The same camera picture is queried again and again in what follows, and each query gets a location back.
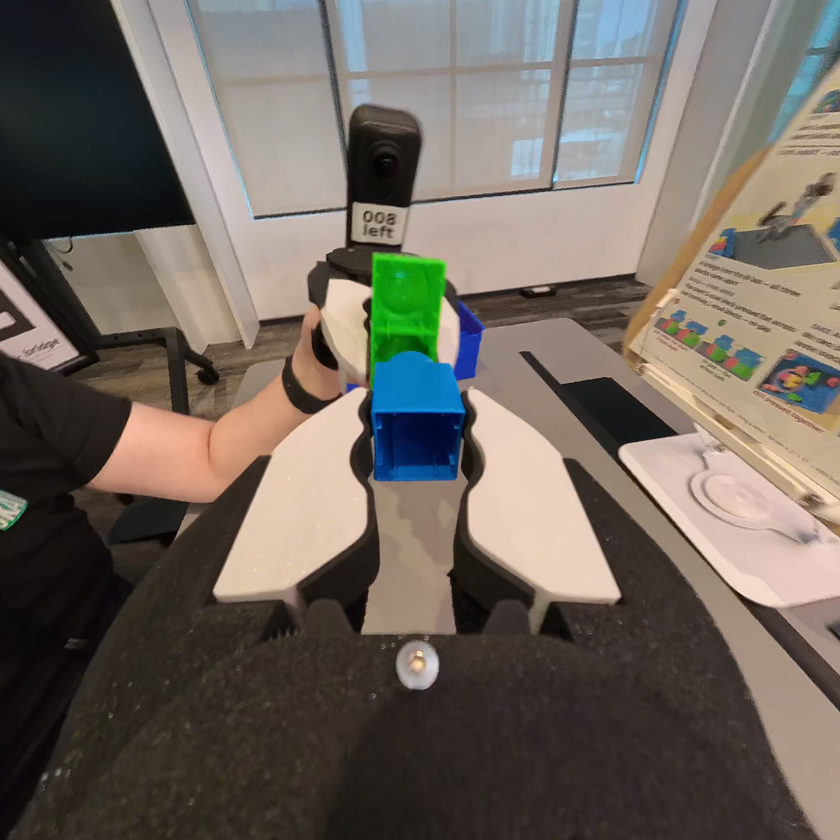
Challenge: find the black white marker sign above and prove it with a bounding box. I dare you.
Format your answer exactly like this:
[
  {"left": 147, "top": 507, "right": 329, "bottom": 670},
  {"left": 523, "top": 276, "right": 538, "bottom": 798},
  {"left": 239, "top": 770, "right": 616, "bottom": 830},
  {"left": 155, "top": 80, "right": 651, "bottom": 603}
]
[{"left": 0, "top": 259, "right": 101, "bottom": 376}]

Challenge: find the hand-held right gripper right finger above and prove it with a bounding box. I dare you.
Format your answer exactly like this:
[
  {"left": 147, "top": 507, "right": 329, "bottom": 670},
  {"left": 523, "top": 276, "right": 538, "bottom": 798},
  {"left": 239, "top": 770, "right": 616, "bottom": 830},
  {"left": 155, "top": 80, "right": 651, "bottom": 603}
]
[{"left": 456, "top": 388, "right": 622, "bottom": 634}]

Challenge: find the blue toy block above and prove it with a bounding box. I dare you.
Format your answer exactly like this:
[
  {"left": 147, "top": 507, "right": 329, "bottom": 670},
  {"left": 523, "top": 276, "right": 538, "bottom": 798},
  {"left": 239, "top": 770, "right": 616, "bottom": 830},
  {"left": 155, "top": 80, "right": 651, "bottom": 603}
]
[{"left": 371, "top": 351, "right": 467, "bottom": 483}]

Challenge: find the dark chair part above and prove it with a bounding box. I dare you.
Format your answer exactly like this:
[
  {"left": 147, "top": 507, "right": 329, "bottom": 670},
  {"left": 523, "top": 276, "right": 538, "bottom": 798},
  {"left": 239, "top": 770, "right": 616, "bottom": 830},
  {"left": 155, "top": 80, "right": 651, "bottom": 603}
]
[{"left": 108, "top": 497, "right": 191, "bottom": 546}]

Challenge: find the blue plastic bin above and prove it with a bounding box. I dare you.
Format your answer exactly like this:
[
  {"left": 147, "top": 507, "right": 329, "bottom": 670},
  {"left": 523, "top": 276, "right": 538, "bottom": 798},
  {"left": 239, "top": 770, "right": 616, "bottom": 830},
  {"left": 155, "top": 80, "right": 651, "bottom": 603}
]
[{"left": 453, "top": 301, "right": 487, "bottom": 382}]

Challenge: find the person's left forearm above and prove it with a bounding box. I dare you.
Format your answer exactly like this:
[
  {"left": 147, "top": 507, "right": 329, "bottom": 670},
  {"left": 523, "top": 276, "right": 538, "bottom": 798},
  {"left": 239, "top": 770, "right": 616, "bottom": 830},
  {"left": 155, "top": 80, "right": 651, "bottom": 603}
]
[{"left": 85, "top": 374, "right": 309, "bottom": 504}]

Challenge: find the white stand base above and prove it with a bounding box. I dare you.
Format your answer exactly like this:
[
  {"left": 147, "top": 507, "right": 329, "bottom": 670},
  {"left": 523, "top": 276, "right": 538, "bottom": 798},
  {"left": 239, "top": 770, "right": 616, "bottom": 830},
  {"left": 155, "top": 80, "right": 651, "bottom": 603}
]
[{"left": 619, "top": 430, "right": 840, "bottom": 608}]

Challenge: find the frosted glass window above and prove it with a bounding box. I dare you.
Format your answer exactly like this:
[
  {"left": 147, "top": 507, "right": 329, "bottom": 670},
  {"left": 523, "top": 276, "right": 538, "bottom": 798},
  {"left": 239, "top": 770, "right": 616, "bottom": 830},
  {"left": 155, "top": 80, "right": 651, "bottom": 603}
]
[{"left": 187, "top": 0, "right": 686, "bottom": 219}]

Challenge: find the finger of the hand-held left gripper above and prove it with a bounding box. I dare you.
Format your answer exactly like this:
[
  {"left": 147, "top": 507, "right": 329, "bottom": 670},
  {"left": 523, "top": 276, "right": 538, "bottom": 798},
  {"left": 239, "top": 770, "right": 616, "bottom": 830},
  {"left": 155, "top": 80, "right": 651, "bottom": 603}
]
[
  {"left": 437, "top": 293, "right": 463, "bottom": 365},
  {"left": 319, "top": 280, "right": 374, "bottom": 387}
]

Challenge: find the green two-stud toy block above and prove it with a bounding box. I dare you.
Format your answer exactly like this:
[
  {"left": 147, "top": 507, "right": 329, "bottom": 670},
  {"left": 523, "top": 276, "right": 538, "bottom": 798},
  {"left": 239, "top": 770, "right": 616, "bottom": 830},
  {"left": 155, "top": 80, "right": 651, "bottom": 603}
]
[{"left": 369, "top": 252, "right": 447, "bottom": 378}]

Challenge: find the large black screen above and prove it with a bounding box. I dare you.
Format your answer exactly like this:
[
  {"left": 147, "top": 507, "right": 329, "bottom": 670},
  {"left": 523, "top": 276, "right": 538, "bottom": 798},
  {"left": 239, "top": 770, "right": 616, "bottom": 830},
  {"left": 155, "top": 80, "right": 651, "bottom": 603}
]
[{"left": 0, "top": 0, "right": 196, "bottom": 240}]

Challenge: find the dark flat plate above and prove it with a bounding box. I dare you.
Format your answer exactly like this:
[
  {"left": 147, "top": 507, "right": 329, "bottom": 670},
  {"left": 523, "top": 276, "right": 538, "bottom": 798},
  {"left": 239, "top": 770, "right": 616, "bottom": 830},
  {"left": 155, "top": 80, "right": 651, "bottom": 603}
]
[{"left": 564, "top": 375, "right": 678, "bottom": 455}]

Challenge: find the grey desk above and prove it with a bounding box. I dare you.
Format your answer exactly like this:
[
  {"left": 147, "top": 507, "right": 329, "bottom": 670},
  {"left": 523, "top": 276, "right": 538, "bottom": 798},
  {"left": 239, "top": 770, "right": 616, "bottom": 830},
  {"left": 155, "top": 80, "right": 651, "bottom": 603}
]
[{"left": 171, "top": 318, "right": 840, "bottom": 821}]

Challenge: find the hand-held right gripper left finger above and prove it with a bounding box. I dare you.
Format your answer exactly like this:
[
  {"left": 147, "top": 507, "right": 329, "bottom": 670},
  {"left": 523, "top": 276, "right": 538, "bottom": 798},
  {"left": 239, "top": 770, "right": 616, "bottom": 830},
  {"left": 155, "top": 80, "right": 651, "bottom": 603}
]
[{"left": 213, "top": 392, "right": 380, "bottom": 631}]

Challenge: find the black wristband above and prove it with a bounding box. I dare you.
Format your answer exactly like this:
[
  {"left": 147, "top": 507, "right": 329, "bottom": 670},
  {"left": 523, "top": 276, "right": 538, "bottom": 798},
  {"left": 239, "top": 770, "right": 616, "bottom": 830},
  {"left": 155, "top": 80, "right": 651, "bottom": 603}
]
[{"left": 281, "top": 354, "right": 342, "bottom": 416}]

